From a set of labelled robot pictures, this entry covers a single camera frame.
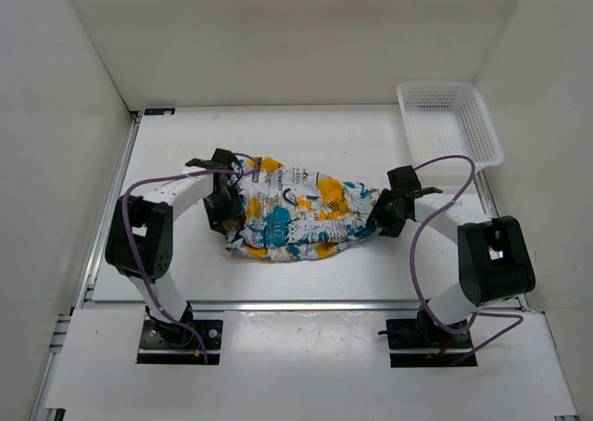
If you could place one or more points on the dark blue label sticker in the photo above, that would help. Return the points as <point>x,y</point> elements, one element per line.
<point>159,111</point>

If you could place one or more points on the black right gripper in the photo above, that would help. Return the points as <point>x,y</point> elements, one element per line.
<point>377,213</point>

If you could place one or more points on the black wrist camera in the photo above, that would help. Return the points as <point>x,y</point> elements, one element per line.
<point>222,159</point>
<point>404,183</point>

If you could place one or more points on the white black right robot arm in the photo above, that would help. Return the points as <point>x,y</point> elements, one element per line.
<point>492,256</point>

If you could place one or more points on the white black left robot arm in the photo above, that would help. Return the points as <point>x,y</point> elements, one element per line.
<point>140,238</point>

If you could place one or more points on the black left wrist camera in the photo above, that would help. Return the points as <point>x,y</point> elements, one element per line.
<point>222,159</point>

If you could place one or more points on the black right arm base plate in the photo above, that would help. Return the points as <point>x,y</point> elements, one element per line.
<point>413,344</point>

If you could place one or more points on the printed white yellow teal shorts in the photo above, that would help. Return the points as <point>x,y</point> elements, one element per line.
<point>297,214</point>

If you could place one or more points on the aluminium table edge rail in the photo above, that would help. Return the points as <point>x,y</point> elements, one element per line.
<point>353,143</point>

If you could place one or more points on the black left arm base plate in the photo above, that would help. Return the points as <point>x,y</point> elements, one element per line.
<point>159,344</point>

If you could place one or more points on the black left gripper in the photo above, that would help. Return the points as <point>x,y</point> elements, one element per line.
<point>233,212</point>

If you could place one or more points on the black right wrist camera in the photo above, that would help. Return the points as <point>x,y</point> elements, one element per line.
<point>404,183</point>

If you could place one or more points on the white perforated plastic basket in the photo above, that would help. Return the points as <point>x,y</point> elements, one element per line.
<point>444,118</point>

